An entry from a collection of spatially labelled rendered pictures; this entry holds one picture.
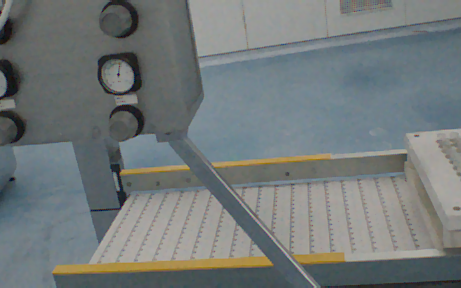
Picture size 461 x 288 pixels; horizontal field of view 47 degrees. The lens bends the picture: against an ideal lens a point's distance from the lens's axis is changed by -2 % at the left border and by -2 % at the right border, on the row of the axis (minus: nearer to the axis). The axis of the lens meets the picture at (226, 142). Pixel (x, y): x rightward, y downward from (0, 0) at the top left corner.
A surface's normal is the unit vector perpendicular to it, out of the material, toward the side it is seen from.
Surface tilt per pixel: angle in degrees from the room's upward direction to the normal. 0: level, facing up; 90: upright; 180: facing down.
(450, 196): 0
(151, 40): 90
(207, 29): 90
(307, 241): 0
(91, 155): 90
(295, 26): 90
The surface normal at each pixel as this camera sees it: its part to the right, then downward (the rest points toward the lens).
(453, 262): -0.12, 0.38
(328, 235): -0.14, -0.92
